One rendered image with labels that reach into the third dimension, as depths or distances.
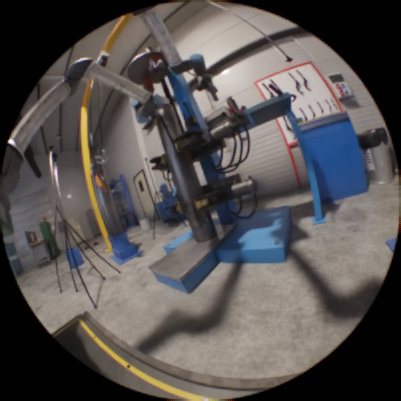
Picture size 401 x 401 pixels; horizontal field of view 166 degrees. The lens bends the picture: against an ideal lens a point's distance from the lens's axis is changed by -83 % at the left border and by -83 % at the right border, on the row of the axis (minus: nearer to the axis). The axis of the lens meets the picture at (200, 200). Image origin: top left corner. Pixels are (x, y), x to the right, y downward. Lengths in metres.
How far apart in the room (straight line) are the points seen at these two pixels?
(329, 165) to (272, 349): 1.64
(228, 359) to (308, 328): 0.31
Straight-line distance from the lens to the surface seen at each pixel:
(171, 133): 1.23
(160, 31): 0.87
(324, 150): 1.74
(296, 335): 0.63
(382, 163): 2.22
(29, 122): 0.76
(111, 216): 2.10
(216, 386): 0.28
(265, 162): 2.91
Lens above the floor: 0.58
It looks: 4 degrees down
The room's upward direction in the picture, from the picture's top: 19 degrees counter-clockwise
